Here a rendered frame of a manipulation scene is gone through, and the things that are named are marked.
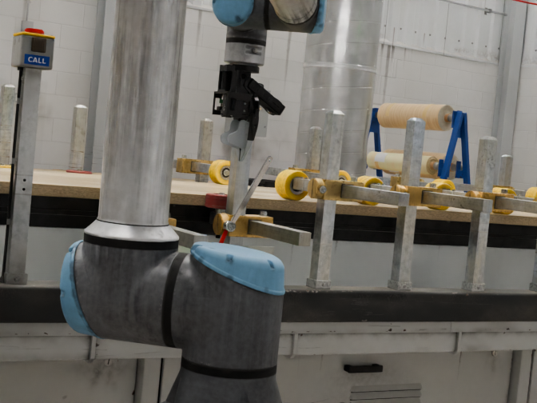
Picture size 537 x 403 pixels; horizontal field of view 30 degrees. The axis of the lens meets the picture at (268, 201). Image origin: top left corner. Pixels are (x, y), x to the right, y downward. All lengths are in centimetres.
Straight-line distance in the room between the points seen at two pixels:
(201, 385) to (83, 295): 23
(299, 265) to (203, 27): 810
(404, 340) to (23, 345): 102
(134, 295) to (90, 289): 7
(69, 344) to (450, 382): 131
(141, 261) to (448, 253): 159
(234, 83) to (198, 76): 840
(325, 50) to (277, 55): 474
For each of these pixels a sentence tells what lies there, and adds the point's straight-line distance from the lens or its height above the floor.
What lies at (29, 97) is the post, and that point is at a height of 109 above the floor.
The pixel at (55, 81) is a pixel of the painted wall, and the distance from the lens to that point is 990.
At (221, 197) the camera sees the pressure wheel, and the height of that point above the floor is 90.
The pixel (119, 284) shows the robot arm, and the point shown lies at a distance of 154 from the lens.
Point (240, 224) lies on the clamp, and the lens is 234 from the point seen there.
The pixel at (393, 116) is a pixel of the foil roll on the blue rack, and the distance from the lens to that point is 1001.
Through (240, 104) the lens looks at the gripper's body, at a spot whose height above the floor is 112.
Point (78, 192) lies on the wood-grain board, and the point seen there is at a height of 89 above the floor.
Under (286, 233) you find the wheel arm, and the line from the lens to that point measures 219.
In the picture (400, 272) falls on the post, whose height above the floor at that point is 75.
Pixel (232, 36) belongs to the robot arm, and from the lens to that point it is 223.
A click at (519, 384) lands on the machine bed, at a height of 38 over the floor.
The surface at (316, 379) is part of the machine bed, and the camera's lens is 284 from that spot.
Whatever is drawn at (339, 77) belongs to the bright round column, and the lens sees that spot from 644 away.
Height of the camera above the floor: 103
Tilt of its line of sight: 3 degrees down
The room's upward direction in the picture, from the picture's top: 5 degrees clockwise
